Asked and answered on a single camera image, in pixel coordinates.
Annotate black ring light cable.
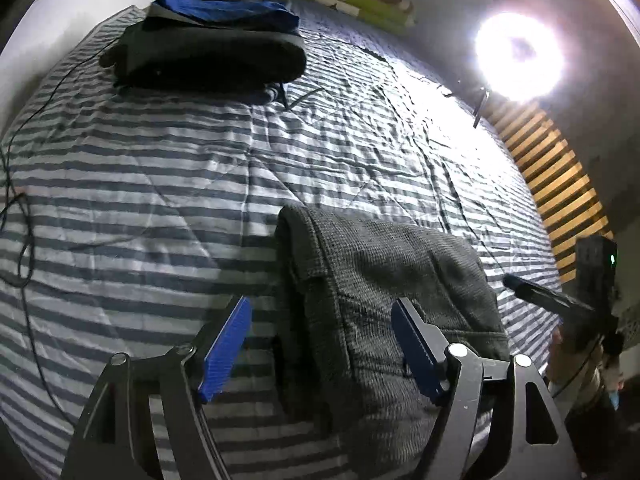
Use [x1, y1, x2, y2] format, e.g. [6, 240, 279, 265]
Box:
[365, 46, 453, 98]

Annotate striped bed sheet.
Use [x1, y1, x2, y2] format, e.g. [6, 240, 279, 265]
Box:
[0, 0, 566, 480]

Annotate person's right forearm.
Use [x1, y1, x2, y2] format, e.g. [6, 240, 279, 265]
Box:
[545, 332, 633, 480]

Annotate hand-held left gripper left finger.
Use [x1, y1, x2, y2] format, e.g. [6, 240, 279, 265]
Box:
[60, 295, 253, 480]

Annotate green folded blanket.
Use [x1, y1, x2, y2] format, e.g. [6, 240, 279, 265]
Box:
[320, 0, 413, 37]

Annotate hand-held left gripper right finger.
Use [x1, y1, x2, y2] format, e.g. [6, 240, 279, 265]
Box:
[391, 297, 583, 480]

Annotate black tripod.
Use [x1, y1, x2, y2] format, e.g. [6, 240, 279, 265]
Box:
[470, 85, 493, 128]

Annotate grey knit pants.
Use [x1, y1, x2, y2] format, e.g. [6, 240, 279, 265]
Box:
[274, 204, 511, 480]

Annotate black folded garment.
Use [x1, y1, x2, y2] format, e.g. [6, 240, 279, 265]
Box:
[100, 22, 307, 96]

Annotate thin black cable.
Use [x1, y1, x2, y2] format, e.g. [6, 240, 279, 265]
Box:
[0, 35, 126, 421]

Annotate wooden slatted bed rail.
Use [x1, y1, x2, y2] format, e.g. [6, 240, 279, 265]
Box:
[482, 100, 613, 281]

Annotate blue folded garment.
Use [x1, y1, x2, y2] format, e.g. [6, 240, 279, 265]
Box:
[152, 0, 301, 31]

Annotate white ring light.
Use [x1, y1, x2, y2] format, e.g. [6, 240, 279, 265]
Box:
[474, 12, 568, 103]

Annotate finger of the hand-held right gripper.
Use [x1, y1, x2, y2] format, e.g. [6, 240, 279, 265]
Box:
[502, 272, 596, 321]

